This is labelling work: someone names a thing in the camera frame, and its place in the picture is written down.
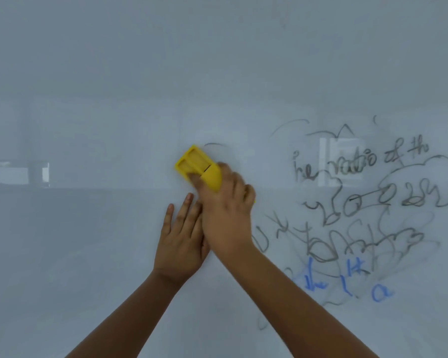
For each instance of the person's right hand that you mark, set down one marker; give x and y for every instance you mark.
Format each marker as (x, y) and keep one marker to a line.
(226, 219)

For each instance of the person's left hand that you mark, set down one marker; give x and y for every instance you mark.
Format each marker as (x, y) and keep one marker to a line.
(179, 253)

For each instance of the person's left middle finger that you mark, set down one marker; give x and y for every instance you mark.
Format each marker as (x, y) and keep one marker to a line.
(194, 221)

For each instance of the person's right thumb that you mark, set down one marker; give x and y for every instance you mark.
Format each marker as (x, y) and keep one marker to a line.
(198, 181)

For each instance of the person's left little finger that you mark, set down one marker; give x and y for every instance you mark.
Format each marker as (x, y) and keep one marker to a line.
(168, 221)

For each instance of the yellow whiteboard eraser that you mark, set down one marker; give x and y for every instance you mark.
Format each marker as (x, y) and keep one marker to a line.
(196, 162)

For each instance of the person's left forearm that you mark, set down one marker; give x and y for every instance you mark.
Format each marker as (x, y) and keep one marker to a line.
(134, 316)

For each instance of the person's right forearm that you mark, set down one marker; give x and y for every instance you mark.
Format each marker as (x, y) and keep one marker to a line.
(295, 305)

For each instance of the white whiteboard with scribbles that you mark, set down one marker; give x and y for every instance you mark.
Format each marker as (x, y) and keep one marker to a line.
(97, 70)

